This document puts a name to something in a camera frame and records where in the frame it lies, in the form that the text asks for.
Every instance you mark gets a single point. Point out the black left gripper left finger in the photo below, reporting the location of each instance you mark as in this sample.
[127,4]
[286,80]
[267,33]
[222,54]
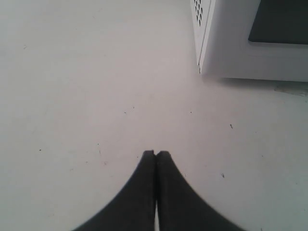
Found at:
[133,208]

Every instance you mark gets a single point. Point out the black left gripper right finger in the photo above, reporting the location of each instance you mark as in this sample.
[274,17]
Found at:
[180,208]

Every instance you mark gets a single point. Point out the white Midea microwave oven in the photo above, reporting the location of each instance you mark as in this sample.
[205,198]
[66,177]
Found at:
[252,38]

